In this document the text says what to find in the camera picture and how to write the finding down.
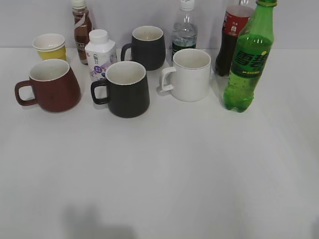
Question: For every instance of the red ceramic mug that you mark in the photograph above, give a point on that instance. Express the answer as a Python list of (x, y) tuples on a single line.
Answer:
[(54, 86)]

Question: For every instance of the green soda bottle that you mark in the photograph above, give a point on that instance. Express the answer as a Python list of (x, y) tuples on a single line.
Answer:
[(252, 49)]

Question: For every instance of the yellow paper cup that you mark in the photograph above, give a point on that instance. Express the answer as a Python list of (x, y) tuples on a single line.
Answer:
[(50, 46)]

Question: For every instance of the black front ceramic mug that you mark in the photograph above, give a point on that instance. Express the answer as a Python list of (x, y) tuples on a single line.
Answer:
[(124, 89)]

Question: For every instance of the white ceramic mug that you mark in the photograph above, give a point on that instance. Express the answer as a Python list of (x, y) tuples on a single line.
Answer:
[(188, 79)]

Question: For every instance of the dark grey rear mug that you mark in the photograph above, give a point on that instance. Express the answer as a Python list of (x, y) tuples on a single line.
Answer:
[(147, 47)]

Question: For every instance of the clear water bottle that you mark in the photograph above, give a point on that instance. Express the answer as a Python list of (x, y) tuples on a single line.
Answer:
[(184, 32)]

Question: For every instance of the white yogurt drink bottle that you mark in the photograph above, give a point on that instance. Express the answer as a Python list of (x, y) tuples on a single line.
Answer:
[(100, 53)]

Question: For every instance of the brown coffee drink bottle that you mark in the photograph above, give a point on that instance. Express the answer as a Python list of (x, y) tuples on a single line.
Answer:
[(82, 27)]

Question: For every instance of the cola bottle red label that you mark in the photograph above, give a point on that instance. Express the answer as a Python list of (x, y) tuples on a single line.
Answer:
[(235, 19)]

